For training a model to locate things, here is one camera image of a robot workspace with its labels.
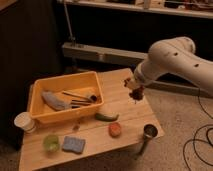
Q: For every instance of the orange round toy fruit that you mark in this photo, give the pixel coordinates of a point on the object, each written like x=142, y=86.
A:
x=114, y=129

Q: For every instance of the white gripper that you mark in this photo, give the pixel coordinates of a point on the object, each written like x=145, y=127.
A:
x=139, y=77

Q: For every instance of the dark purple grapes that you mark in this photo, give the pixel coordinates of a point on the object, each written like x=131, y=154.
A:
x=136, y=89

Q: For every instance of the blue sponge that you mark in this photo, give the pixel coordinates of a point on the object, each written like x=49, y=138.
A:
x=73, y=144

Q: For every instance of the wooden table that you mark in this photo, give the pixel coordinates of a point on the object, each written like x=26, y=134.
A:
x=132, y=118

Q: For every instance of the grey cloth in bin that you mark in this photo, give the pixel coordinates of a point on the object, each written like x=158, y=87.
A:
x=52, y=101

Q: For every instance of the green cucumber toy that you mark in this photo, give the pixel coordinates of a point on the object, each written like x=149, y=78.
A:
x=102, y=117

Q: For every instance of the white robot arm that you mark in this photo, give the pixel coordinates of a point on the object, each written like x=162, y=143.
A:
x=175, y=56

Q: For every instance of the grey metal shelf beam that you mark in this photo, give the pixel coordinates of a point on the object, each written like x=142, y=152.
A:
x=98, y=53

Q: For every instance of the wooden handled brush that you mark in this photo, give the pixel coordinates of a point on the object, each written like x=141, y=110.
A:
x=91, y=98

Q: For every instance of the yellow plastic bin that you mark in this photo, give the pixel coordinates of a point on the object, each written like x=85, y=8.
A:
x=84, y=84

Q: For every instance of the white paper cup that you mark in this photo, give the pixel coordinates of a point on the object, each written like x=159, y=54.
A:
x=25, y=122

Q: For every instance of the green small bowl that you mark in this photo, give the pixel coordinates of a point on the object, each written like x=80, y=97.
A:
x=51, y=143

